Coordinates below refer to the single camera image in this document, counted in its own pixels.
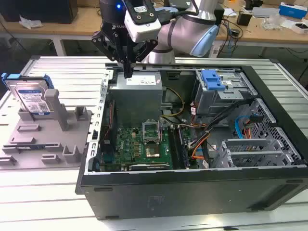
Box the black open PC case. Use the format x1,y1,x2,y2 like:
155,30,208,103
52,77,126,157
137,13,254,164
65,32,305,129
75,59,308,221

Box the metal disk bay cage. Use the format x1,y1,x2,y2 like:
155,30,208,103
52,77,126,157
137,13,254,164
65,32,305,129
213,138,303,169

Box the green motherboard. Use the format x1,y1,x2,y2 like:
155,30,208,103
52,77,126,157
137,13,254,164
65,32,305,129
100,125,193,169

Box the black graphics card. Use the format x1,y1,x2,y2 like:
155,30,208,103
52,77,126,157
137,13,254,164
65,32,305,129
128,163,170,172

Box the white open box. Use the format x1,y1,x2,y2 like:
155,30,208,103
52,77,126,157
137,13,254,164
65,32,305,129
291,21,308,34

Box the wooden workbench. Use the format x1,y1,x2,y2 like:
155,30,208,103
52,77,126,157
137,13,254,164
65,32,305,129
0,6,308,57

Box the metal optical drive cage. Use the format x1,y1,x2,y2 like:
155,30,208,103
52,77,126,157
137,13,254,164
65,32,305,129
193,69,257,116

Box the CPU socket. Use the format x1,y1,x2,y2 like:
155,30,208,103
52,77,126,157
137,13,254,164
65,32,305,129
144,143,161,159

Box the hard disk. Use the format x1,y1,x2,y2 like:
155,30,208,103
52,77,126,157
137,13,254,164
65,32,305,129
1,73,54,116

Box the small black box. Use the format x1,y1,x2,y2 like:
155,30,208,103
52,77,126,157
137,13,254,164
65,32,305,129
237,12,253,26

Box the crumpled white plastic bag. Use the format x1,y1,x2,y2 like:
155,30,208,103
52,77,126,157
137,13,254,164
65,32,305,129
19,15,44,29

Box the blue cardboard box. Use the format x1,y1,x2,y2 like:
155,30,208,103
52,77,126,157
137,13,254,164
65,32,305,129
279,2,308,20

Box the blue data wire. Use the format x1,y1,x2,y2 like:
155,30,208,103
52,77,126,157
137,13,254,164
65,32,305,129
234,115,252,140

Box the blue plastic drive latch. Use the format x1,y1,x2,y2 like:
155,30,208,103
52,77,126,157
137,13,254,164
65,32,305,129
201,69,227,90

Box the black sleeved cable bundle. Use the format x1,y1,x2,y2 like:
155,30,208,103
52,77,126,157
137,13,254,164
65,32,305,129
204,97,256,133

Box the black tower computer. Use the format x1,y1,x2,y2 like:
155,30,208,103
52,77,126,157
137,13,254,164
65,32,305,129
214,4,226,26

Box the black RAM stick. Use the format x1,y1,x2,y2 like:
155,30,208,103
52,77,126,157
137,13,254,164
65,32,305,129
177,127,189,168

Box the clear plastic bag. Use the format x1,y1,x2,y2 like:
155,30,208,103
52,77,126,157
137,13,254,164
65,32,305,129
262,14,289,31

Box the orange wire bundle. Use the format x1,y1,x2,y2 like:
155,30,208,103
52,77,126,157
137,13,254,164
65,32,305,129
190,131,212,160

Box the grey power supply unit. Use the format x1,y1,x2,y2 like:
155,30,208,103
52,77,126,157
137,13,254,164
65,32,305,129
108,71,164,127

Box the black camera cable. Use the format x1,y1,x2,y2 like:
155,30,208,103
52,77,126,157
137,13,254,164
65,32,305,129
154,0,202,25

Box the flat grey device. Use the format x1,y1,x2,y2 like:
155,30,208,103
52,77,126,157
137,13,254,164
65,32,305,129
251,6,281,18

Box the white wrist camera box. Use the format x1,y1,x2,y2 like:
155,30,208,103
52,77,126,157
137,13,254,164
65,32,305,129
124,0,162,43

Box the metal socket cover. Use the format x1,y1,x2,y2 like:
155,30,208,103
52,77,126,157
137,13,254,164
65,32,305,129
142,119,161,144

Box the RAM slot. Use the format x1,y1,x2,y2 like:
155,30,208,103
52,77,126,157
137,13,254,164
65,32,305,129
168,126,179,169

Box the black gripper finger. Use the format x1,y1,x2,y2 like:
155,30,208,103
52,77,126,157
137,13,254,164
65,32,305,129
90,30,129,79
128,39,159,79

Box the grey parts rack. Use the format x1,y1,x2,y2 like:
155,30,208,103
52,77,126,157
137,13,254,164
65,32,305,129
0,89,93,169

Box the orange power wire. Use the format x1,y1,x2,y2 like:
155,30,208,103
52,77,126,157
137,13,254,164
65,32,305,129
243,122,253,140

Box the large black box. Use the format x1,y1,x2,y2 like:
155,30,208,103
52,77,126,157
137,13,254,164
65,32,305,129
0,0,79,25

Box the yellow wire bundle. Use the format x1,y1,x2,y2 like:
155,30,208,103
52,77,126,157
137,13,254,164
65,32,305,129
161,88,185,118

